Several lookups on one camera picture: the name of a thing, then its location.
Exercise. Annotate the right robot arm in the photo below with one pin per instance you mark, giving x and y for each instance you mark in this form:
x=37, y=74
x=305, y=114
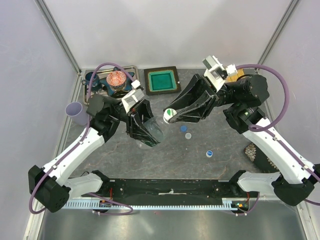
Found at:
x=295, y=178

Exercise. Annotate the white bottle cap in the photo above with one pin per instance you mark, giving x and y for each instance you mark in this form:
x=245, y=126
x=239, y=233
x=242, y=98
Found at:
x=188, y=135

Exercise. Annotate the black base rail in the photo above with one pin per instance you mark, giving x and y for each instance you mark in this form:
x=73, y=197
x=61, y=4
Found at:
x=171, y=191

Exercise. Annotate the white green Cestbon cap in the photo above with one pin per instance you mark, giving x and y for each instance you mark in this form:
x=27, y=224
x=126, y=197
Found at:
x=168, y=114

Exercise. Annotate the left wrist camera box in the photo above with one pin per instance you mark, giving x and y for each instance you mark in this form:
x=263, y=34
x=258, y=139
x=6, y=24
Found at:
x=133, y=96

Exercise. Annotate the blue white Pocari cap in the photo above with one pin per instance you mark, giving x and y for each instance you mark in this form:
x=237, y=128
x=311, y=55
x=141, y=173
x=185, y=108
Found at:
x=209, y=153

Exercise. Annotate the green label plastic bottle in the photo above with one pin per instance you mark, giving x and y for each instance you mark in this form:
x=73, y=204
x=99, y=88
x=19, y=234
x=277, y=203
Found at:
x=154, y=126

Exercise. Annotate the green square plate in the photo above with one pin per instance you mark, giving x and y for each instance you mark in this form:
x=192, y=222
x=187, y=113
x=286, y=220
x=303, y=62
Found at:
x=161, y=80

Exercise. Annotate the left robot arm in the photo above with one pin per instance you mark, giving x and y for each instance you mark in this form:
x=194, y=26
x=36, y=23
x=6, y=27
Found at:
x=52, y=184

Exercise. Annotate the dark floral square plate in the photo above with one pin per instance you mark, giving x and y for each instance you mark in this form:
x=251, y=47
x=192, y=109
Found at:
x=261, y=161

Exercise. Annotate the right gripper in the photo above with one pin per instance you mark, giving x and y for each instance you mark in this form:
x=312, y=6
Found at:
x=200, y=110

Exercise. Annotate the white cable duct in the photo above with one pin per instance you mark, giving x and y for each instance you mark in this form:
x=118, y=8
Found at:
x=89, y=203

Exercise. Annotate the blue bottle cap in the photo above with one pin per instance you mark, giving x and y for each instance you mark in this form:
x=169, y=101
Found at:
x=184, y=128

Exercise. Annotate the red patterned bowl on tray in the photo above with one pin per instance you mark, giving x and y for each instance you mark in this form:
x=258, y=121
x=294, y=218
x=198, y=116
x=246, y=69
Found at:
x=116, y=78

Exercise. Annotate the purple plastic cup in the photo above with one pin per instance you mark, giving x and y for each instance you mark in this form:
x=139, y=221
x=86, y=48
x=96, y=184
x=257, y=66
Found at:
x=77, y=112

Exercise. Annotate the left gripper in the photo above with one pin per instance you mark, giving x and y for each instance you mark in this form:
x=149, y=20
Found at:
x=135, y=126

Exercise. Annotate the dark blue mug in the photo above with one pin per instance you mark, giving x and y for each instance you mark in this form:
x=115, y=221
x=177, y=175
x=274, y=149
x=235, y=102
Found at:
x=93, y=79

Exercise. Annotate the yellow bamboo pattern plate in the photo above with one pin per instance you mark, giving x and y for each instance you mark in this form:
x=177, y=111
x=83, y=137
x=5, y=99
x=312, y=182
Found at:
x=240, y=72

